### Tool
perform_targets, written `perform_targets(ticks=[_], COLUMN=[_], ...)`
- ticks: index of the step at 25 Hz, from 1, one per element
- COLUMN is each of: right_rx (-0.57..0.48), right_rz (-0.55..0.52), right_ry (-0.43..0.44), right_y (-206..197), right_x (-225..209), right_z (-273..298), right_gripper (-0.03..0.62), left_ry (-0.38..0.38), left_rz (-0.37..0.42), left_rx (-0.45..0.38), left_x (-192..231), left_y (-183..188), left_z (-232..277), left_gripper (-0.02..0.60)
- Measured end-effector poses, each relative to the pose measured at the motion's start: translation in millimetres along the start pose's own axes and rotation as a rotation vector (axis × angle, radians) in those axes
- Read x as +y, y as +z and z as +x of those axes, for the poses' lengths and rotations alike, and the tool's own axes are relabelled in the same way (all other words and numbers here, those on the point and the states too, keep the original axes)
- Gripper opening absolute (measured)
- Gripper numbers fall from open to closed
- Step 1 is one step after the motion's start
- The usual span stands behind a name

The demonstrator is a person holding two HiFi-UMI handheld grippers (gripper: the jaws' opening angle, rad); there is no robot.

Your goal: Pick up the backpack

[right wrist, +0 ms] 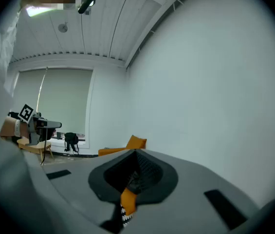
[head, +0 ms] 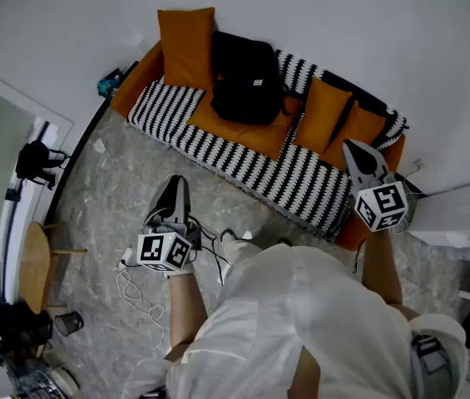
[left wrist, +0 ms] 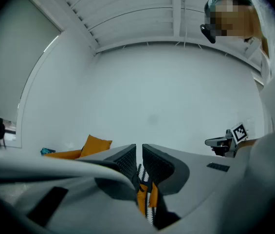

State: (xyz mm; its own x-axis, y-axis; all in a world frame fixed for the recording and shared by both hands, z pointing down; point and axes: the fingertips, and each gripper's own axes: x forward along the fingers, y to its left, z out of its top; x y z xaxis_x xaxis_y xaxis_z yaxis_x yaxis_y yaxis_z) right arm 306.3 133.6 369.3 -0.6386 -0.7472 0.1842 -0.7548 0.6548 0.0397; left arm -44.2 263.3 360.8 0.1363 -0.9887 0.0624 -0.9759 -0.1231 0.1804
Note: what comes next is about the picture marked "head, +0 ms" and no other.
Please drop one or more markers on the person's white shirt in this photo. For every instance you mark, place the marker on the person's white shirt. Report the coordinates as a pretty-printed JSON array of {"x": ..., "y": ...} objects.
[{"x": 301, "y": 326}]

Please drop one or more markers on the teal tissue pack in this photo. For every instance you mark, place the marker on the teal tissue pack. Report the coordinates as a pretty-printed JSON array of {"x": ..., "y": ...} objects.
[{"x": 107, "y": 86}]

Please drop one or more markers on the white paper scrap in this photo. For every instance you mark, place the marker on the white paper scrap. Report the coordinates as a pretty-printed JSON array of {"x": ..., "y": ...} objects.
[{"x": 99, "y": 145}]

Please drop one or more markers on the person's right forearm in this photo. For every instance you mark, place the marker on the person's right forearm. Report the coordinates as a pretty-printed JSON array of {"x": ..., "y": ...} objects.
[{"x": 378, "y": 264}]

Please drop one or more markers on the person's beige trouser leg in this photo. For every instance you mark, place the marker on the person's beige trouser leg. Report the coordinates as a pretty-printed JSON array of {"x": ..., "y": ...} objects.
[{"x": 238, "y": 256}]

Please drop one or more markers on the white wrist band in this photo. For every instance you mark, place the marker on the white wrist band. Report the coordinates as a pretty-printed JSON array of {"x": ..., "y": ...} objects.
[{"x": 182, "y": 272}]

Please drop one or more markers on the person's shoe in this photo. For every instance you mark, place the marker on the person's shoe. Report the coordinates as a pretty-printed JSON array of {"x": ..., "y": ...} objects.
[{"x": 228, "y": 235}]

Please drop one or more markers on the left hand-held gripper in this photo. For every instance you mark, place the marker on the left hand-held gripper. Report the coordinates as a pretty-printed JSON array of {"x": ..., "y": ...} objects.
[{"x": 164, "y": 252}]

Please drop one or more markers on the black mesh bin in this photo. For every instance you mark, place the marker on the black mesh bin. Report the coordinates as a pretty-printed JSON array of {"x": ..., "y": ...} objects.
[{"x": 68, "y": 323}]

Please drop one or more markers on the black backpack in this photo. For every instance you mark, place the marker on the black backpack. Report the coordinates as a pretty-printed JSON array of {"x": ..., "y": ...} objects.
[{"x": 247, "y": 85}]

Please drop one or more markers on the orange sofa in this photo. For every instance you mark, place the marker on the orange sofa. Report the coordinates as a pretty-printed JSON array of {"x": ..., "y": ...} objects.
[{"x": 139, "y": 81}]

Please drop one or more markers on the round white device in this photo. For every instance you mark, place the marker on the round white device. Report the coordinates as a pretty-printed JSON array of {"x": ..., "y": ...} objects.
[{"x": 64, "y": 382}]

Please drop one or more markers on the large orange cushion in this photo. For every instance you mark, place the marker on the large orange cushion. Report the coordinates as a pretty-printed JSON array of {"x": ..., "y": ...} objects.
[{"x": 184, "y": 48}]

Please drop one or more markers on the flat orange cushion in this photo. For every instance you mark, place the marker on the flat orange cushion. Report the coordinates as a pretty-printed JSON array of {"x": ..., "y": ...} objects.
[{"x": 255, "y": 137}]

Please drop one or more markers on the round wooden side table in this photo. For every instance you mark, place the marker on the round wooden side table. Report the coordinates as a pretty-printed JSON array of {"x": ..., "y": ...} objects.
[{"x": 35, "y": 264}]

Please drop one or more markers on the person's left forearm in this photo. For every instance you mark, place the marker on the person's left forearm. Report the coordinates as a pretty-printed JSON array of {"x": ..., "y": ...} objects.
[{"x": 184, "y": 306}]

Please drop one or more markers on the black storage box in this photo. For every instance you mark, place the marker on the black storage box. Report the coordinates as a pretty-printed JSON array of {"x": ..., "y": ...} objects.
[{"x": 14, "y": 326}]

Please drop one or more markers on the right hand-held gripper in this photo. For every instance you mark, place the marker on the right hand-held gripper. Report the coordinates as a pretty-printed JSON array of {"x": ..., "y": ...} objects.
[{"x": 382, "y": 206}]

